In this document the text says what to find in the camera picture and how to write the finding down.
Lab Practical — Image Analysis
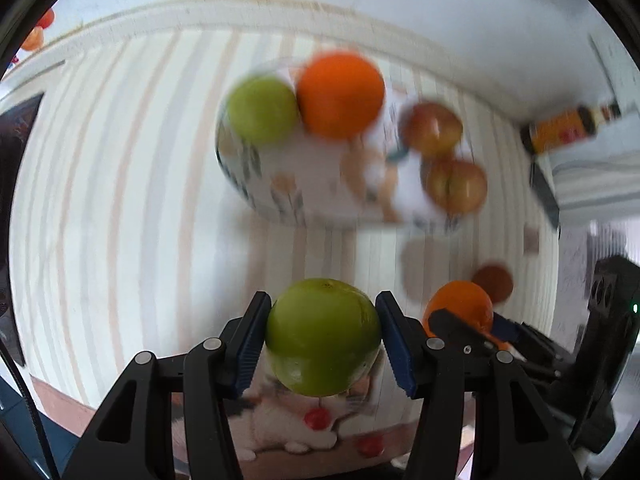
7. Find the orange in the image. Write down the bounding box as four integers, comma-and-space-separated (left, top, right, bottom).
422, 281, 510, 351
296, 51, 385, 141

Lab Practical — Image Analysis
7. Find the small dark red fruit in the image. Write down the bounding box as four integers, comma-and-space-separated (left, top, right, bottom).
472, 262, 514, 304

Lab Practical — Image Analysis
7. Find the green apple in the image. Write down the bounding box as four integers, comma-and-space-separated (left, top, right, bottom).
227, 75, 299, 145
266, 278, 381, 398

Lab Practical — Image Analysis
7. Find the red apple lower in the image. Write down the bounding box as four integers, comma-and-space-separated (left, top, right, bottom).
421, 158, 488, 216

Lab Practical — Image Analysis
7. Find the red apple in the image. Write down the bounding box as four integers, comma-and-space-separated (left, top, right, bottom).
421, 158, 488, 216
399, 101, 463, 159

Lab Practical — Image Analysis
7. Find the patterned white plate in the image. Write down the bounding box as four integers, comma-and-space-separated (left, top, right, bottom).
216, 59, 480, 233

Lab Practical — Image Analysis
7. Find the striped bed sheet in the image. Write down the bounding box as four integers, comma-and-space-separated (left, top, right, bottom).
10, 29, 558, 406

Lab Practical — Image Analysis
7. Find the red apple upper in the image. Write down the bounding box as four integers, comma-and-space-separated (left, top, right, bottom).
399, 101, 463, 159

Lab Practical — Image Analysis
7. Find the dark sauce bottle yellow label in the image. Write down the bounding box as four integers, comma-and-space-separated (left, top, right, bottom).
520, 101, 622, 157

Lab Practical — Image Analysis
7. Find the orange on plate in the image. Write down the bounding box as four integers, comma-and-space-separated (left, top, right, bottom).
296, 51, 385, 141

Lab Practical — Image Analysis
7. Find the green apple on plate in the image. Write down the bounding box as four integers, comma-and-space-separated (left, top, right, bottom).
227, 75, 299, 145

